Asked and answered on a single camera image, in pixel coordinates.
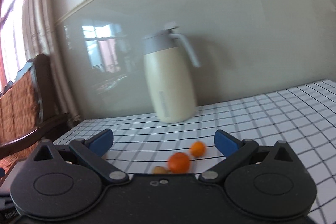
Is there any small orange mandarin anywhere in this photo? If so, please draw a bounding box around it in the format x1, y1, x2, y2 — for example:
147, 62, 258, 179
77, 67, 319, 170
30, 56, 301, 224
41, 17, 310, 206
189, 141, 206, 158

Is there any large orange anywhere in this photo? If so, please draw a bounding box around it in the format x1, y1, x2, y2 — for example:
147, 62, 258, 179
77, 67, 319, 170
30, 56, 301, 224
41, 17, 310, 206
167, 152, 191, 173

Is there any small green-brown fruit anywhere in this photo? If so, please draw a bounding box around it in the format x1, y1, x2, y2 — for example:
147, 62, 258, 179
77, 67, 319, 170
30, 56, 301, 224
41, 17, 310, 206
151, 166, 169, 174

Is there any checkered tablecloth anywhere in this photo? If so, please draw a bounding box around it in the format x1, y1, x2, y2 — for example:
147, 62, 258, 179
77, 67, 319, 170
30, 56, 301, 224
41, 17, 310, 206
56, 80, 335, 223

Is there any woven orange sofa cushion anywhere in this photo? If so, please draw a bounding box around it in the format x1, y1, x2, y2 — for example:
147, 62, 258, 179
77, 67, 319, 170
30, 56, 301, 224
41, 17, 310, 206
0, 71, 39, 169

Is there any dark wooden sofa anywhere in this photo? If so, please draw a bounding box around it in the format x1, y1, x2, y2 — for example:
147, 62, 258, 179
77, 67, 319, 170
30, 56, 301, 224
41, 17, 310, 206
0, 53, 70, 175

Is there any cream thermos jug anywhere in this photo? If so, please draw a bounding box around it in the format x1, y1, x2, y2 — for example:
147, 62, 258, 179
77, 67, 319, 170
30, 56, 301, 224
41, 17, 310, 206
143, 29, 201, 123

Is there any beige curtain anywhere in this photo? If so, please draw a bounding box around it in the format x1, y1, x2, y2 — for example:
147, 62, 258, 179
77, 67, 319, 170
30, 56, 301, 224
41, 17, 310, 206
23, 0, 80, 127

